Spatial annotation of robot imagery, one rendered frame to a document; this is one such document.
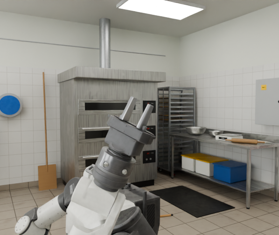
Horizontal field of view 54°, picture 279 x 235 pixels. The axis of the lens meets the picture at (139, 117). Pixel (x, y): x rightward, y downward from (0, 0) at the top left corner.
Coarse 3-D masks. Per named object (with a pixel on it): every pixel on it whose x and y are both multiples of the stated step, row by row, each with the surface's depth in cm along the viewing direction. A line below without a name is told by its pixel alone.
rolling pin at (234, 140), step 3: (234, 138) 413; (237, 138) 411; (234, 141) 412; (237, 141) 409; (240, 141) 407; (243, 141) 404; (246, 141) 402; (249, 141) 400; (252, 141) 398; (255, 141) 396; (258, 141) 395; (261, 141) 394
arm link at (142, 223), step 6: (138, 222) 78; (144, 222) 80; (132, 228) 77; (138, 228) 78; (144, 228) 79; (150, 228) 81; (114, 234) 78; (120, 234) 76; (126, 234) 76; (132, 234) 76; (138, 234) 77; (144, 234) 78; (150, 234) 79
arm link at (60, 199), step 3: (63, 192) 118; (60, 195) 117; (63, 195) 116; (57, 198) 117; (60, 198) 116; (63, 198) 116; (60, 201) 116; (63, 201) 115; (60, 204) 115; (63, 204) 115; (63, 207) 115; (66, 207) 116; (63, 210) 116
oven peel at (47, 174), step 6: (42, 72) 480; (42, 168) 465; (48, 168) 469; (54, 168) 474; (42, 174) 464; (48, 174) 468; (54, 174) 473; (42, 180) 463; (48, 180) 468; (54, 180) 472; (42, 186) 462; (48, 186) 467; (54, 186) 472
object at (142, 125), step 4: (148, 104) 62; (148, 108) 62; (152, 108) 63; (144, 112) 62; (148, 112) 63; (144, 116) 62; (148, 116) 63; (140, 120) 62; (144, 120) 62; (140, 124) 62; (144, 124) 63; (140, 128) 62; (144, 128) 63
